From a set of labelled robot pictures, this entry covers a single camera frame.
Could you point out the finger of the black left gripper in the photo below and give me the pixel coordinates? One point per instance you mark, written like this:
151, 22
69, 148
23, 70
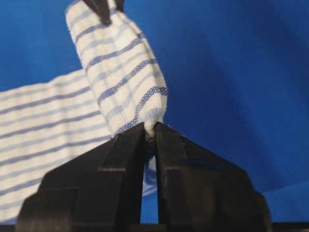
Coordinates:
100, 8
120, 4

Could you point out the white blue-striped towel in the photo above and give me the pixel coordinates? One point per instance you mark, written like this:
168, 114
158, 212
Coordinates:
120, 72

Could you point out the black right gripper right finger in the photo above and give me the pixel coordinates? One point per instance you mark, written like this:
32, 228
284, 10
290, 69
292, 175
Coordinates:
199, 191

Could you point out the blue table cloth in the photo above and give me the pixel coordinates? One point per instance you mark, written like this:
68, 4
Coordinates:
238, 78

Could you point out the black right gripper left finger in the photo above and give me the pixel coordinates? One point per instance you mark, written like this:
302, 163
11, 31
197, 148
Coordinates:
99, 191

